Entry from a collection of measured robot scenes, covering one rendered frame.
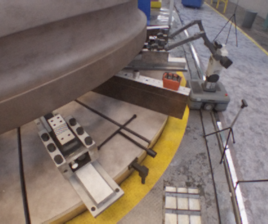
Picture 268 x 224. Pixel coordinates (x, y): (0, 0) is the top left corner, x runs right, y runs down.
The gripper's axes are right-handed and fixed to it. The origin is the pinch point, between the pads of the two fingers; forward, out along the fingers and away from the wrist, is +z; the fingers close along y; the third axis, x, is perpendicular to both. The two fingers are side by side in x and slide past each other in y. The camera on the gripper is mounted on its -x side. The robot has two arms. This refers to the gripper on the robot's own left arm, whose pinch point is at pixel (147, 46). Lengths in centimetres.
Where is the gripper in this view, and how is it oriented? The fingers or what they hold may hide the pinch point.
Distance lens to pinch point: 218.5
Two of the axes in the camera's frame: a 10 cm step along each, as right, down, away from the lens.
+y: -3.3, 6.5, -6.9
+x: 0.0, 7.3, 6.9
